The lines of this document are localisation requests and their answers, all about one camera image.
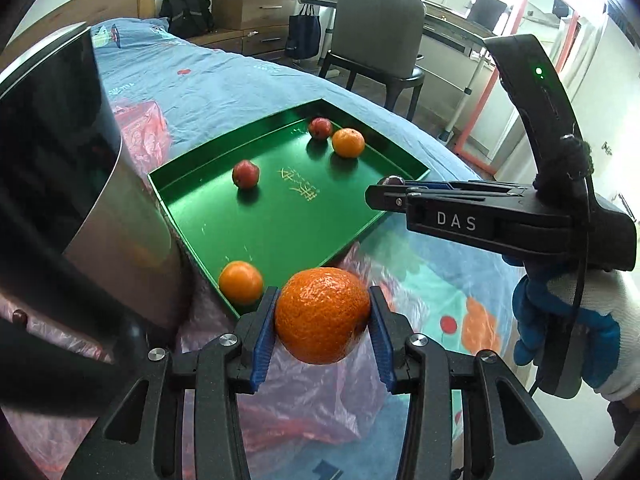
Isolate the person's right hand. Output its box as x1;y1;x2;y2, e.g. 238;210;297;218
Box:
502;254;640;404

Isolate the wooden headboard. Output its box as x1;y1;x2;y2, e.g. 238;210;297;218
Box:
0;0;158;68

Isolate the coral metal frame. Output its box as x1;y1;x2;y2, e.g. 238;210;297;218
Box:
455;0;581;166

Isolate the glass top desk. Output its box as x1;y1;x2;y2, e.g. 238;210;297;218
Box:
285;0;501;143

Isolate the green tray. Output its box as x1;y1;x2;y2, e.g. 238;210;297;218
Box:
148;98;431;321

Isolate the grey chair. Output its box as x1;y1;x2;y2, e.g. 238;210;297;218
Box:
318;0;426;121

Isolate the blue printed blanket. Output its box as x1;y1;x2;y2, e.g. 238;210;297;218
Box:
0;17;531;480

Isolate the black and silver kettle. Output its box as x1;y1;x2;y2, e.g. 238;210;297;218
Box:
0;22;198;416

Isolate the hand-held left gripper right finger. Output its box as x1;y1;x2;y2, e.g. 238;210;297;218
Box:
367;285;583;480

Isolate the wooden drawer cabinet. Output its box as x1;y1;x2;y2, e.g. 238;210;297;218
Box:
212;0;301;58

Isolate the black backpack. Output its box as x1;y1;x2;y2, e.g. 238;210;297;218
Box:
159;0;216;38

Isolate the pink plastic sheet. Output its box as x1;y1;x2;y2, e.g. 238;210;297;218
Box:
0;100;451;480

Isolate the dark tote bag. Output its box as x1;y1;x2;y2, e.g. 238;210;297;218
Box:
286;4;322;60

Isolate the orange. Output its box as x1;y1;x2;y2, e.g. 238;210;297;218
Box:
218;260;265;306
332;128;366;158
274;267;372;366

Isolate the red apple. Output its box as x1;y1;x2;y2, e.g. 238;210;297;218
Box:
232;160;261;190
308;117;334;141

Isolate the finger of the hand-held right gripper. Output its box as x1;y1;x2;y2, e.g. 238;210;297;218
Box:
365;185;410;214
377;174;537;194

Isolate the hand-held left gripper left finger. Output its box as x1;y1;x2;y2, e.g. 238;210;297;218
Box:
62;286;281;480

